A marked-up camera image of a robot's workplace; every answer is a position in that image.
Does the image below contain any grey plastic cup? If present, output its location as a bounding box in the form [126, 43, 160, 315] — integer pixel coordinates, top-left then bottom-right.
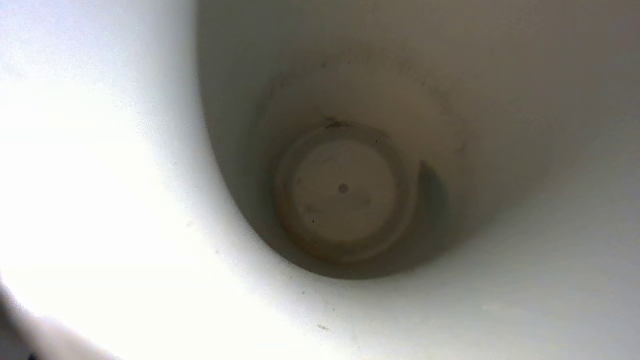
[0, 0, 640, 360]

